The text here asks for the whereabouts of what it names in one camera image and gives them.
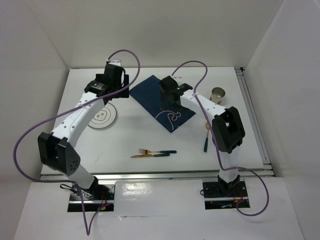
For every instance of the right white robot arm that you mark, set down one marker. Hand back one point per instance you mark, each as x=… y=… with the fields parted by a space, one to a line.
x=226 y=127

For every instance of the metal cup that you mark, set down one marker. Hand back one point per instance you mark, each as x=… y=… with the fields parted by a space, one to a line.
x=217 y=95

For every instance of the white round plate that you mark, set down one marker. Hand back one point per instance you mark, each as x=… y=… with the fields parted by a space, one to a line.
x=104 y=118

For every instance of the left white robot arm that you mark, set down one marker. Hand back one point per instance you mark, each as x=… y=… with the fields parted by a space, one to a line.
x=57 y=148

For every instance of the gold fork green handle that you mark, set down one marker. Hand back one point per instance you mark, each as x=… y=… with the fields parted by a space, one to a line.
x=145 y=151

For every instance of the dark blue cloth placemat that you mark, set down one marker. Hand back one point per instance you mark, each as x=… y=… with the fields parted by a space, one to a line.
x=150 y=96

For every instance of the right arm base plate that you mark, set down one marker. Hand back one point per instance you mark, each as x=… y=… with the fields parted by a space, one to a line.
x=216 y=199

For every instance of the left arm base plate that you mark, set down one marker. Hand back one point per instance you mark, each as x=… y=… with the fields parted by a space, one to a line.
x=104 y=201

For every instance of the aluminium frame rail front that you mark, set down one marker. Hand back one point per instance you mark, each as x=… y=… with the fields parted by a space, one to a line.
x=266 y=172

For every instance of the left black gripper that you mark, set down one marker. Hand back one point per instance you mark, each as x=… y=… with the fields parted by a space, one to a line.
x=124 y=81

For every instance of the gold spoon green handle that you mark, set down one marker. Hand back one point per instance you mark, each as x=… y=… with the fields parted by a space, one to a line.
x=205 y=148

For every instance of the aluminium frame rail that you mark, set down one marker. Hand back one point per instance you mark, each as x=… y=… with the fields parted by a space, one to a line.
x=266 y=172
x=240 y=74

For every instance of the gold knife green handle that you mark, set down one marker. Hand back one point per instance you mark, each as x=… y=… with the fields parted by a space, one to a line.
x=151 y=155

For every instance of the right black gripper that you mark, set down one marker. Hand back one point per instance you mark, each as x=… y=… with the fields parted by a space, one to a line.
x=164 y=97

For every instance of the aluminium frame rail right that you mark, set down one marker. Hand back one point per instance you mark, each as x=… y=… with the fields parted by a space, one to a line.
x=240 y=74

